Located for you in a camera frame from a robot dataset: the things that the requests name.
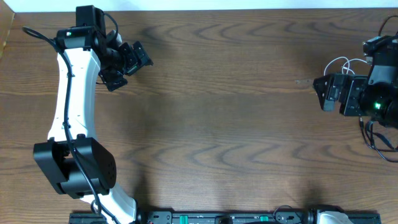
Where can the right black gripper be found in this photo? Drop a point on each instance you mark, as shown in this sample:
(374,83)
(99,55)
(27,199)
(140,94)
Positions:
(353,84)

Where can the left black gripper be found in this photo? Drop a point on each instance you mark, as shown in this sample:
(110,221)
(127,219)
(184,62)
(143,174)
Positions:
(131,59)

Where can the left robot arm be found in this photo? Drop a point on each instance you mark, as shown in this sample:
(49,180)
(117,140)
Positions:
(71,158)

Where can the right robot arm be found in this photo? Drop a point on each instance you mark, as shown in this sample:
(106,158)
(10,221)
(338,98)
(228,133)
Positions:
(372,98)

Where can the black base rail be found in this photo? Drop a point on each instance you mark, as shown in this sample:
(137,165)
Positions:
(212,218)

